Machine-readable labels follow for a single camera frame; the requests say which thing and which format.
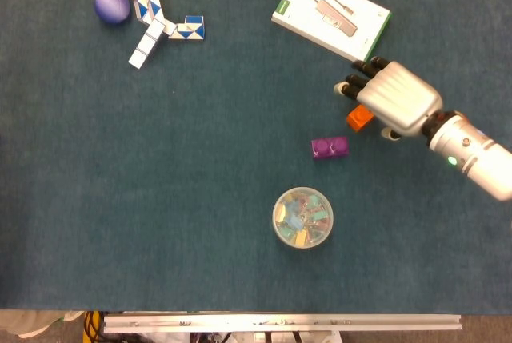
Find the white USB hub box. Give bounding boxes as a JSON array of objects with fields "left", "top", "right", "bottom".
[{"left": 270, "top": 0, "right": 394, "bottom": 65}]

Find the clear tub of binder clips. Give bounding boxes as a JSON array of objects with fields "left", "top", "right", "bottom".
[{"left": 272, "top": 186, "right": 334, "bottom": 249}]

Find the orange building block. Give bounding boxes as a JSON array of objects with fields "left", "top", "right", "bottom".
[{"left": 346, "top": 104, "right": 376, "bottom": 133}]

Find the aluminium frame rail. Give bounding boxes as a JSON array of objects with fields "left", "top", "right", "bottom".
[{"left": 102, "top": 313, "right": 463, "bottom": 334}]

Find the blue white snake puzzle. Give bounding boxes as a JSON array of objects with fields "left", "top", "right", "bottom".
[{"left": 127, "top": 0, "right": 206, "bottom": 70}]

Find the yellow cable bundle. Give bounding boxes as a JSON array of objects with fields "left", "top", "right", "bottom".
[{"left": 82, "top": 310, "right": 105, "bottom": 343}]

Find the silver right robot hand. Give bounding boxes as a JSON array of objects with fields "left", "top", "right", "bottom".
[{"left": 334, "top": 56, "right": 444, "bottom": 142}]

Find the white cloth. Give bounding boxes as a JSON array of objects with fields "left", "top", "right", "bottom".
[{"left": 0, "top": 309, "right": 85, "bottom": 339}]

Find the purple building block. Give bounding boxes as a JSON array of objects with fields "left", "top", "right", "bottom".
[{"left": 311, "top": 136, "right": 350, "bottom": 160}]

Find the purple ball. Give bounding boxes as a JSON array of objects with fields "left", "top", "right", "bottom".
[{"left": 94, "top": 0, "right": 131, "bottom": 25}]

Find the blue felt table cover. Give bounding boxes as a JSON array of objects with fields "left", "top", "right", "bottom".
[{"left": 0, "top": 0, "right": 512, "bottom": 315}]

